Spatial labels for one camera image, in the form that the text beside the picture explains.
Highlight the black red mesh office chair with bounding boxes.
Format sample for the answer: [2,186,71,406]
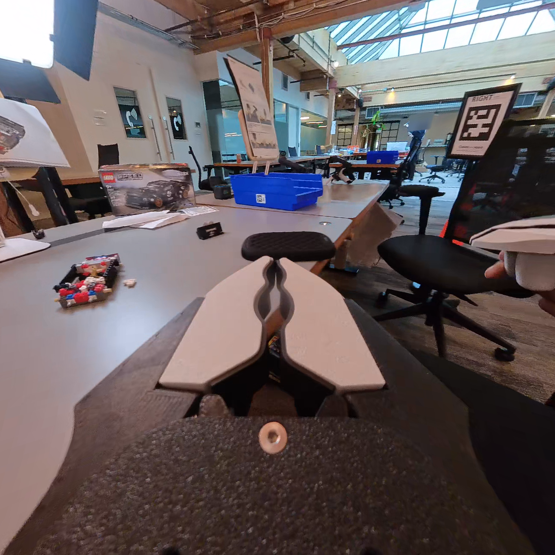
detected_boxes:
[375,117,555,363]

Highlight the person's right hand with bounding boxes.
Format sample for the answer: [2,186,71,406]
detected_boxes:
[484,252,555,317]

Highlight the white book stand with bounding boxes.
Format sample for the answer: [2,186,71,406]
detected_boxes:
[0,165,51,263]

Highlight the poster on wooden easel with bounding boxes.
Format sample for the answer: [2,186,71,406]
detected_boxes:
[224,57,282,174]

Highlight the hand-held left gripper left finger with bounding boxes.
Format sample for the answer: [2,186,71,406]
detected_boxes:
[160,256,276,412]

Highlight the partly built lego car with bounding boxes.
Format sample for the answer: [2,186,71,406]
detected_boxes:
[54,254,122,308]

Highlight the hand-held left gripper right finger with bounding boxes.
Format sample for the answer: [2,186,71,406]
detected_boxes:
[278,258,386,415]

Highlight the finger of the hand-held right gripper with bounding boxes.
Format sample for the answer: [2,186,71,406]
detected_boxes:
[505,250,555,293]
[470,215,555,255]

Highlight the lego set box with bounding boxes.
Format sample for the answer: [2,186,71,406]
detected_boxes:
[98,163,197,217]

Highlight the open instruction booklet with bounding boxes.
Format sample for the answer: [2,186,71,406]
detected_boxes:
[0,97,72,170]

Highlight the white paper bags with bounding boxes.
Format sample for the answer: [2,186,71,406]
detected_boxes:
[102,208,190,230]

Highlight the blue bin with white label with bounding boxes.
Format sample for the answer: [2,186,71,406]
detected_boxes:
[230,172,324,211]

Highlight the printed marker sign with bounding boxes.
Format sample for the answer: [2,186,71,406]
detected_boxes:
[447,83,523,159]

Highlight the long wooden table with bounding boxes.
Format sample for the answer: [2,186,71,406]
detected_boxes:
[208,156,401,176]

